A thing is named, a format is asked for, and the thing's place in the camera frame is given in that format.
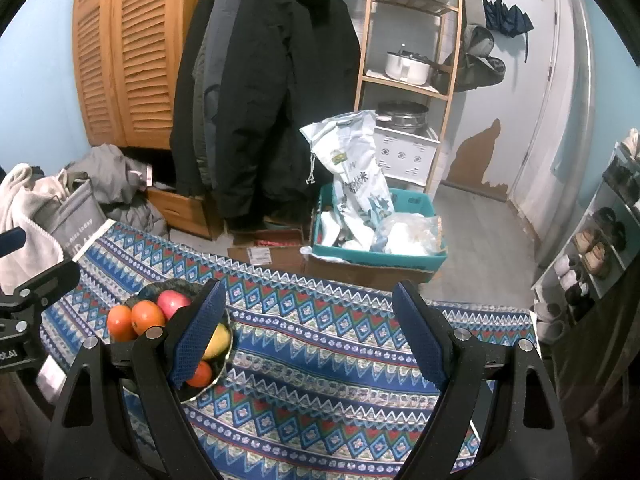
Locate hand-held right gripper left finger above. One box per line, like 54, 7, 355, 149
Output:
44, 279, 228, 480

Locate wooden louvered wardrobe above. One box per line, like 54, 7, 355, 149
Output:
72, 0, 231, 151

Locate red apple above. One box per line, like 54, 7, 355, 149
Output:
156, 290, 193, 322

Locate grey tote bag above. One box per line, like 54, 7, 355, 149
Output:
30, 170, 108, 261

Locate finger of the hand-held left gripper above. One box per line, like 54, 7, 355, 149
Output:
0, 226, 27, 256
0, 257, 82, 313

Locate grey jacket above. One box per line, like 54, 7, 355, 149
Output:
192, 0, 241, 191

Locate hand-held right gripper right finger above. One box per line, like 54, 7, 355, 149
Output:
392, 280, 573, 480

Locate yellow mango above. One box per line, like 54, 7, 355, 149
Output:
201, 322, 233, 361

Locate wooden drawer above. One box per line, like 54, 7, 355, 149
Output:
145, 187, 213, 240

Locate group of shoes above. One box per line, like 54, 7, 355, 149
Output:
532, 130, 640, 343

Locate steel pot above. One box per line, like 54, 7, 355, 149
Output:
376, 101, 430, 133

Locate dark blue umbrella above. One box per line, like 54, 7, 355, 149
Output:
482, 0, 535, 63

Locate brown cardboard box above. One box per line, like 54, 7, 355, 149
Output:
302, 252, 438, 291

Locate clear plastic bag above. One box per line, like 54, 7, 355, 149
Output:
372, 212, 446, 256

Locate white plastic basket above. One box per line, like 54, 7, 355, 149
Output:
372, 125, 442, 188

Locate teal box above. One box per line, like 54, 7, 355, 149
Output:
311, 182, 448, 273

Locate blue patterned tablecloth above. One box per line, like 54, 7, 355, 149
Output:
37, 220, 543, 480

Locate black coat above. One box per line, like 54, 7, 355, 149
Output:
170, 0, 362, 233

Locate white towel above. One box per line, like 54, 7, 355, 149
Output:
0, 162, 66, 296

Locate dark glass plate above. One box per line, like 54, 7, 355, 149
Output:
122, 280, 235, 403

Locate grey clothes pile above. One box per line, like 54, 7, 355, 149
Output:
65, 143, 171, 241

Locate grey hanging bag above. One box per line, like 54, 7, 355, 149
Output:
442, 25, 507, 93

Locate white door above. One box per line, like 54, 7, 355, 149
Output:
510, 0, 596, 231

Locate white cooking pot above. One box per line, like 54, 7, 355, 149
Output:
385, 51, 432, 86

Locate grey shoe rack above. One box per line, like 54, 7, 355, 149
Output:
531, 127, 640, 346

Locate white printed rice bag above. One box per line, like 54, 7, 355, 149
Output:
300, 110, 398, 253

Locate wooden shelf rack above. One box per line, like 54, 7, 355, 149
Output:
356, 0, 466, 196

